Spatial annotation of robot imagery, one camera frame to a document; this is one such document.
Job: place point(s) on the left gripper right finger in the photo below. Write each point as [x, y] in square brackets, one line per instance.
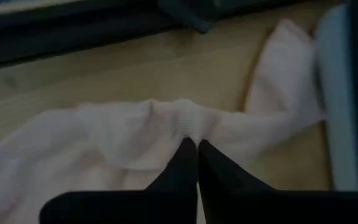
[228, 199]

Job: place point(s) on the pale pink garment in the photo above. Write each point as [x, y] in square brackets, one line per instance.
[104, 140]

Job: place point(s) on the navy white striped basket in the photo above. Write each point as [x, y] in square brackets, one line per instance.
[337, 93]

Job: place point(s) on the black table border rail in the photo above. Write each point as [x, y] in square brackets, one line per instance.
[73, 34]

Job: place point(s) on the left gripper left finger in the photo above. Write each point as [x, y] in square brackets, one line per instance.
[179, 193]

